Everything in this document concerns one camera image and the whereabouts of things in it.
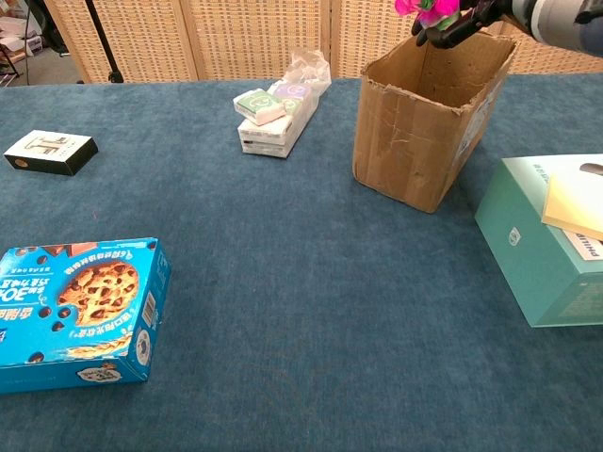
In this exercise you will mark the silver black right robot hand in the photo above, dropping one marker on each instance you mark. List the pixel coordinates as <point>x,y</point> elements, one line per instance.
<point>542,16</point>

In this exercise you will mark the colourful feather shuttlecock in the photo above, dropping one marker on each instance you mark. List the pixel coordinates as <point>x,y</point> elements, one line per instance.
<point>435,10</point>

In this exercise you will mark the black and white small box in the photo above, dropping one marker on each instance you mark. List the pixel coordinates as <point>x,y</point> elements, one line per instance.
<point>47,148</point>

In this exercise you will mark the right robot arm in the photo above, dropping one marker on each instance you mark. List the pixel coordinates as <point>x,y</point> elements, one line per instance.
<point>593,28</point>

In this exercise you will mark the open brown cardboard box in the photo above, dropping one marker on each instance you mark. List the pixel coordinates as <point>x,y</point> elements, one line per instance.
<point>400,150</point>

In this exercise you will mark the green Philips product box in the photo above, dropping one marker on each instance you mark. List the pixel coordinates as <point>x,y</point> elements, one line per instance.
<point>532,254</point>

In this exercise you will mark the white tissue packs bundle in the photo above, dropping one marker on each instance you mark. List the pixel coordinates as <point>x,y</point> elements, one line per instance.
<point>282,134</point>

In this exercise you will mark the green-topped white box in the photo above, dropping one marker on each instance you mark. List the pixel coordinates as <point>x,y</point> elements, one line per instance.
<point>259,106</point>

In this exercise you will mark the blue chocolate cookie box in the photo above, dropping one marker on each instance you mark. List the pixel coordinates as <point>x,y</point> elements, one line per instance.
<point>94,292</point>

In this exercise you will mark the woven wicker screen panel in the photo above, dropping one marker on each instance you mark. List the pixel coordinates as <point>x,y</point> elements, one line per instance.
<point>367,28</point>
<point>141,37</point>
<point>560,59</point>
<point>254,33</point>

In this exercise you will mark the pale yellow notepad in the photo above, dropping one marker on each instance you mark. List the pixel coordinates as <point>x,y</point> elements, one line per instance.
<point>575,202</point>

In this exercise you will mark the blue velvet table cloth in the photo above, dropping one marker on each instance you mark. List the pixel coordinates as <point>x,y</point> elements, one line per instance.
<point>292,282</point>

